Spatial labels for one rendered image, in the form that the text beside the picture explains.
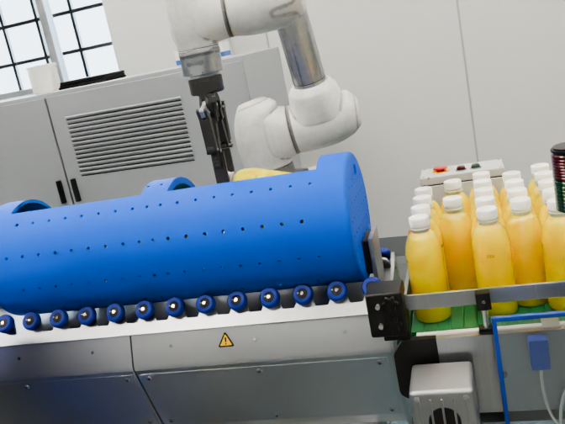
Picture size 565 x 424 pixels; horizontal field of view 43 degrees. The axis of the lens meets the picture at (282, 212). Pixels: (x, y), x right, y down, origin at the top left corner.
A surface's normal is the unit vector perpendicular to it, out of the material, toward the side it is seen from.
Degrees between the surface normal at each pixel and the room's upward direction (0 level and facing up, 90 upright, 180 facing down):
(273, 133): 85
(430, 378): 0
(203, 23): 94
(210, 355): 70
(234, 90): 90
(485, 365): 90
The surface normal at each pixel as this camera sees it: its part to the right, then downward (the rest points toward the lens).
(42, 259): -0.26, 0.09
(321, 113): 0.01, 0.43
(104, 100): -0.32, 0.29
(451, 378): -0.19, -0.95
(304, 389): -0.14, 0.58
